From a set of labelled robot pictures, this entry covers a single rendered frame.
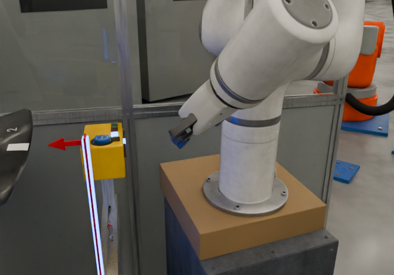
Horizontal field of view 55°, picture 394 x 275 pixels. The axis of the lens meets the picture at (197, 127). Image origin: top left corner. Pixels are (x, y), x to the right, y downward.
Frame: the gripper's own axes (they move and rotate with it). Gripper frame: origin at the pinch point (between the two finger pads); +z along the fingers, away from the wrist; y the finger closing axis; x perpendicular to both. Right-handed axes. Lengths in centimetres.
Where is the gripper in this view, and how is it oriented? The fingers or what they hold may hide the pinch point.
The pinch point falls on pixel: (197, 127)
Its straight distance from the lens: 65.0
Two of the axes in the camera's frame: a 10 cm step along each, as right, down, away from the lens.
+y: -7.4, 4.4, -5.1
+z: -3.5, 3.9, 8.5
